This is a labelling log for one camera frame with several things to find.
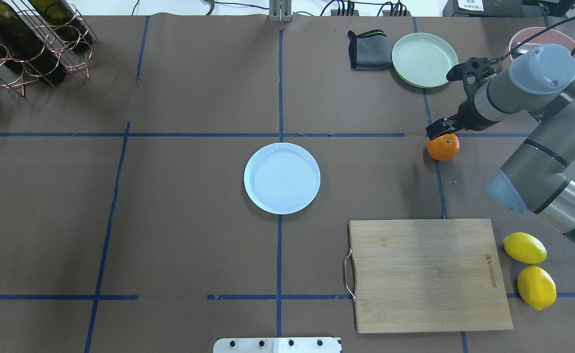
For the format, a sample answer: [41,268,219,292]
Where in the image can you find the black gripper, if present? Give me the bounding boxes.
[425,101,481,141]

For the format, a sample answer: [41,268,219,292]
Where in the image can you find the orange mandarin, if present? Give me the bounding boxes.
[426,133,460,161]

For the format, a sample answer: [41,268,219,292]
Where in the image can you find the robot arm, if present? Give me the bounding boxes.
[426,43,575,243]

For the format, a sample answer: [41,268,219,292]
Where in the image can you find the light green plate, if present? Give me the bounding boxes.
[391,33,459,89]

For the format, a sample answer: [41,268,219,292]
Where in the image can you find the light blue plate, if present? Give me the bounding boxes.
[243,142,322,215]

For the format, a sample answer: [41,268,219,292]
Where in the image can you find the grey folded cloth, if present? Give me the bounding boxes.
[347,29,393,71]

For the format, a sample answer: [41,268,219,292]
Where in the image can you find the black mini computer box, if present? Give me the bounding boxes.
[442,0,545,18]

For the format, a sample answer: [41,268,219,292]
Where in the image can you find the pink bowl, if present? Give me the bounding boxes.
[505,26,575,58]

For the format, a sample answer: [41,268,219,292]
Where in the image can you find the yellow lemon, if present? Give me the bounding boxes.
[516,265,557,311]
[503,232,548,265]

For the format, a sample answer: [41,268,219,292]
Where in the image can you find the bamboo cutting board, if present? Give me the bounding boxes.
[348,219,513,334]

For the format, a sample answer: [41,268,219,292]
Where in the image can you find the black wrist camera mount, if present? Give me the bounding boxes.
[446,57,496,89]

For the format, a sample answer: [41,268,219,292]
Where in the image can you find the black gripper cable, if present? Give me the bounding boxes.
[488,7,575,64]

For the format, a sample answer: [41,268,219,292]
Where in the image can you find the aluminium frame post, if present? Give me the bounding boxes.
[269,0,294,23]

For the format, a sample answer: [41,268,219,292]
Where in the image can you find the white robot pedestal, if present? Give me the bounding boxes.
[213,337,343,353]

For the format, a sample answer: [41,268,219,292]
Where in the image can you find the copper wire bottle rack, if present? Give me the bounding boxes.
[0,0,102,97]

